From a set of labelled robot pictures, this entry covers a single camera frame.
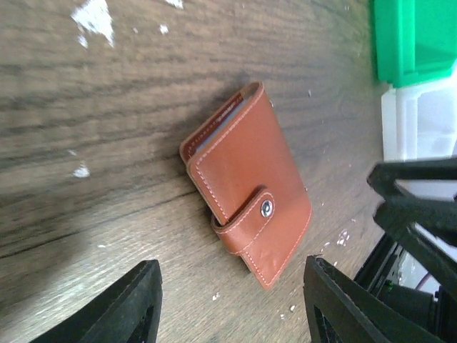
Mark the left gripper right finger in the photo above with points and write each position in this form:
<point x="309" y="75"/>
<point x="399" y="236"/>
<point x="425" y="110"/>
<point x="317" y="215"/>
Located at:
<point x="354" y="314"/>

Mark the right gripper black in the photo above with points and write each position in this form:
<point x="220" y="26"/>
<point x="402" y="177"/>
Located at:
<point x="397" y="215"/>

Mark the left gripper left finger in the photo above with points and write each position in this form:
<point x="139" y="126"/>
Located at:
<point x="127" y="311"/>

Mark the white bin near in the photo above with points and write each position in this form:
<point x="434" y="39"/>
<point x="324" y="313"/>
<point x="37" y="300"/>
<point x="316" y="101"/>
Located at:
<point x="419" y="122"/>

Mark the green bin middle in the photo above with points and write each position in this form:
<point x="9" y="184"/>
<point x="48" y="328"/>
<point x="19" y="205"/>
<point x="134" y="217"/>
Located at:
<point x="415" y="41"/>

